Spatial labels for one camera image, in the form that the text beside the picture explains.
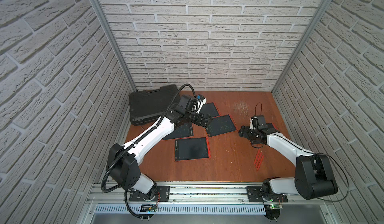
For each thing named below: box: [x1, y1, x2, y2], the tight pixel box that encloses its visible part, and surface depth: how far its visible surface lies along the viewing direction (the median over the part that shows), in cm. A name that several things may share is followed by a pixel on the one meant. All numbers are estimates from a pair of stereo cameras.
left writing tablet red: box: [162, 122, 194, 140], surface depth 99 cm
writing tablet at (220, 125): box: [206, 114, 237, 138], surface depth 100 cm
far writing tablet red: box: [200, 102, 221, 119], surface depth 110 cm
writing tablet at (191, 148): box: [174, 137, 209, 161], surface depth 93 cm
